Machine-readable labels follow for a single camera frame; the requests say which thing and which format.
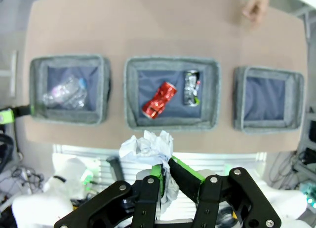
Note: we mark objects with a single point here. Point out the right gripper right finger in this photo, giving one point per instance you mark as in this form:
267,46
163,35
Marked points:
185,176

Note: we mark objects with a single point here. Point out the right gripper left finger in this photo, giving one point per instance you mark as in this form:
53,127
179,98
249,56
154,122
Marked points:
145,203

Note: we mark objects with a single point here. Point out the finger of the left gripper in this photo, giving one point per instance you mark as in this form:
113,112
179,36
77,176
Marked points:
6,117

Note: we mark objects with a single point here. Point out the white paper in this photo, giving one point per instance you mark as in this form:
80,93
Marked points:
148,144

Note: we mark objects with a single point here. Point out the crushed clear pink-label bottle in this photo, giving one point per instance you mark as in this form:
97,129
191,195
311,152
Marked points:
64,92

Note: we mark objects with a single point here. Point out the crushed red soda can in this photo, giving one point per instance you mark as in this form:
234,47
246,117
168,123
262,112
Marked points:
160,99

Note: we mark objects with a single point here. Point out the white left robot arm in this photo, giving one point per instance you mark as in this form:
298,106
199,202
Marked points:
37,208

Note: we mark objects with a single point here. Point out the person left hand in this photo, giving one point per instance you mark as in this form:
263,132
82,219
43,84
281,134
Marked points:
255,8

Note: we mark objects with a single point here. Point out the grey felt basket for cans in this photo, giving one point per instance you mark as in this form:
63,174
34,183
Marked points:
172,117

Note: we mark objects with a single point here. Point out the grey felt basket for plastic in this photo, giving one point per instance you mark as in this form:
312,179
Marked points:
71,114

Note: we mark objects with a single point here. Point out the empty grey felt basket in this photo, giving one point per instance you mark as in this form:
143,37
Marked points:
265,99

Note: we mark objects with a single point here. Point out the dark equipment rack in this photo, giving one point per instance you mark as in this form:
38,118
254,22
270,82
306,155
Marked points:
307,144

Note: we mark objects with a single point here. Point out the ribbed aluminium mounting rail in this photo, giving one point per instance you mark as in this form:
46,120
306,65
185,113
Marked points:
209,157

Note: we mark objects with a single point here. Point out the black front camera stand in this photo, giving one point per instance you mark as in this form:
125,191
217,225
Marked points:
114,166

